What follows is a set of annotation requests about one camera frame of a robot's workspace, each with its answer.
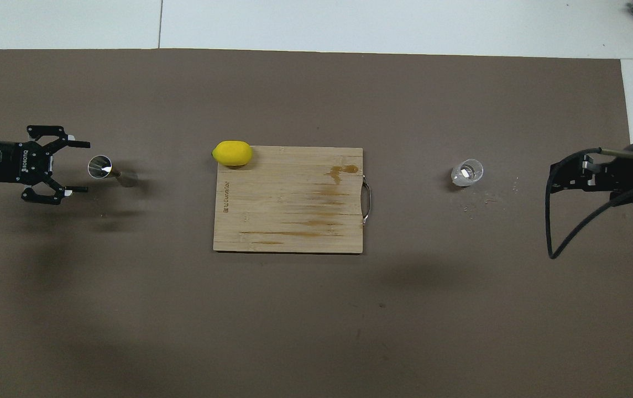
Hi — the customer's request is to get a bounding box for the small clear glass cup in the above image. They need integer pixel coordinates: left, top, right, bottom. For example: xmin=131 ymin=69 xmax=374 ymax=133
xmin=451 ymin=159 xmax=484 ymax=187

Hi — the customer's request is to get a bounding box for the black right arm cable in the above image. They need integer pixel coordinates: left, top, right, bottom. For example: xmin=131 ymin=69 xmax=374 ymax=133
xmin=546 ymin=146 xmax=633 ymax=260

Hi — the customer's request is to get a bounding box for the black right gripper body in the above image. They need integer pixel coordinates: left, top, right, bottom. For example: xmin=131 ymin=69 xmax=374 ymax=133
xmin=598 ymin=143 xmax=633 ymax=206

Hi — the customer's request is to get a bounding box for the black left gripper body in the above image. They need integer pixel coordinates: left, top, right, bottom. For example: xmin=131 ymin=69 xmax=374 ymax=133
xmin=0 ymin=142 xmax=54 ymax=185

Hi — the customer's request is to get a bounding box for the wooden cutting board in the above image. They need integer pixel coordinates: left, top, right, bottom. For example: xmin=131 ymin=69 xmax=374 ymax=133
xmin=213 ymin=146 xmax=373 ymax=255

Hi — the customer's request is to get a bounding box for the brown table mat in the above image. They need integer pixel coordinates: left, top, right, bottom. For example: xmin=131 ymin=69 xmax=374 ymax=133
xmin=0 ymin=49 xmax=633 ymax=398

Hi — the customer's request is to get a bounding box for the yellow lemon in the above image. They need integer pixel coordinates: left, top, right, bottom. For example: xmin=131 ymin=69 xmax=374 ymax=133
xmin=212 ymin=140 xmax=254 ymax=167

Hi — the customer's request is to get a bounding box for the steel double jigger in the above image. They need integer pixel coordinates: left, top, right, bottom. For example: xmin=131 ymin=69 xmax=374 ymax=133
xmin=87 ymin=155 xmax=139 ymax=187

